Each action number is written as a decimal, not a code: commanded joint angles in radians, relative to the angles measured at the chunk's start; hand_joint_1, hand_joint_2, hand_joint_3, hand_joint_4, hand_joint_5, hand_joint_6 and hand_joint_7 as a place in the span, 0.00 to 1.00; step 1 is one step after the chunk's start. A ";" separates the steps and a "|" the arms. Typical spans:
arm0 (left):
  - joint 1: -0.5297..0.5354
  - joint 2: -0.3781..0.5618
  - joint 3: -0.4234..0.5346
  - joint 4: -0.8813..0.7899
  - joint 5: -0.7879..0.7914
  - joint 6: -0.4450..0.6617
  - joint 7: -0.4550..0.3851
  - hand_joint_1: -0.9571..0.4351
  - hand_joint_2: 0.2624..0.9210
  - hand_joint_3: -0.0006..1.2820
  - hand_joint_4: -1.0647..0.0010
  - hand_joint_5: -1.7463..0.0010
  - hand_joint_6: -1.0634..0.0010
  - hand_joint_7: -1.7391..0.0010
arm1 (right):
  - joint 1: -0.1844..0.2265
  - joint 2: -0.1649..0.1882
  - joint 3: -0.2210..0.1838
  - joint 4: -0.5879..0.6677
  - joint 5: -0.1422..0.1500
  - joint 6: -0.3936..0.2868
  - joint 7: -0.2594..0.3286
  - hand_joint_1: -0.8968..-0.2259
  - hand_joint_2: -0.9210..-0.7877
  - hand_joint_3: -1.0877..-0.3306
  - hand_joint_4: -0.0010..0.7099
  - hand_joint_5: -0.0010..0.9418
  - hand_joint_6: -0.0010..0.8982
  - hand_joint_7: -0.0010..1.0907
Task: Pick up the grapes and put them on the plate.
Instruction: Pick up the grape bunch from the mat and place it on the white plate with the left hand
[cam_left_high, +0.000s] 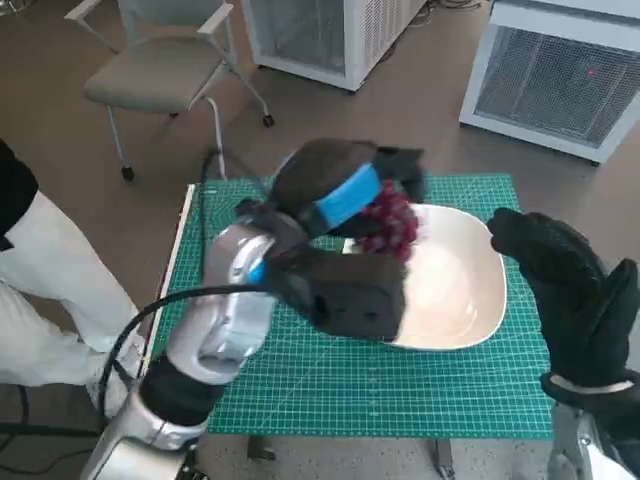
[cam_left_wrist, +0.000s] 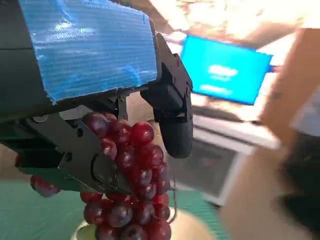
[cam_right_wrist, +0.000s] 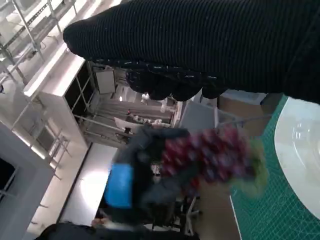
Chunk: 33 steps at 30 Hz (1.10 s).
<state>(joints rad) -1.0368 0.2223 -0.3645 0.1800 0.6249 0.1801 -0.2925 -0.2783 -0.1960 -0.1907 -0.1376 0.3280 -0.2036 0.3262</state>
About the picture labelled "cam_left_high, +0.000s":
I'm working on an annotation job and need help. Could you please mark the black knitted glove right hand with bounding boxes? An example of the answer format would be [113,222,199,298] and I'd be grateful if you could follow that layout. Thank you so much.
[487,207,640,394]

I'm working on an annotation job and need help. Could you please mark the black left hand blue tape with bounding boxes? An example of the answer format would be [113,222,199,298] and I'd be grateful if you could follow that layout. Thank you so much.
[269,138,429,239]

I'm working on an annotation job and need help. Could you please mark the purple toy grape bunch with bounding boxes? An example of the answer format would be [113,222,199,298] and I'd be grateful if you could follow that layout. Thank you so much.
[357,179,420,262]

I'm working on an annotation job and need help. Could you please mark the white plate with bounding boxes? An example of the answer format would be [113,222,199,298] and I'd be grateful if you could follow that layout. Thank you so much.
[342,203,509,350]

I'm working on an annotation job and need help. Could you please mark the white mesh cabinet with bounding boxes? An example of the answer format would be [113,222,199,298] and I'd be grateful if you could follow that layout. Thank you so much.
[240,0,426,93]
[458,0,640,165]

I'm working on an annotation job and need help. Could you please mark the grey table leg with caster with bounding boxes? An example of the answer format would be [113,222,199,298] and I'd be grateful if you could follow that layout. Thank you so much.
[433,438,456,476]
[248,432,277,464]

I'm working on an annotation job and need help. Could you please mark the green cutting mat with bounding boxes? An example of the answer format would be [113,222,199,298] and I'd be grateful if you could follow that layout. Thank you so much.
[149,173,559,436]

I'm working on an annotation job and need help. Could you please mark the person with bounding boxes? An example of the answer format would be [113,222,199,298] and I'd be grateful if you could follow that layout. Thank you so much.
[0,139,146,416]

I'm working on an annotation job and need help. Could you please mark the black floor bar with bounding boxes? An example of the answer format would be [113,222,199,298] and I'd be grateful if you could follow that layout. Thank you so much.
[0,423,101,439]

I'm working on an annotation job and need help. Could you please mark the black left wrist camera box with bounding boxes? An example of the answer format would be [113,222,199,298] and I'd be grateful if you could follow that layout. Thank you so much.
[272,247,409,344]

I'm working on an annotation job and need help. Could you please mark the grey chair white frame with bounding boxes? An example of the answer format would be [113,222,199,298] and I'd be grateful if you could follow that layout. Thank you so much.
[63,0,277,182]

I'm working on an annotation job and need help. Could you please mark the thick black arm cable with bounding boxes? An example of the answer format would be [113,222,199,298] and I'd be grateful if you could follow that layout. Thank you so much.
[97,282,281,416]

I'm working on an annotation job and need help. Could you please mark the thin floor cables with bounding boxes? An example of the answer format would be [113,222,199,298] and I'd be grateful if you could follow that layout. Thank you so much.
[414,0,489,26]

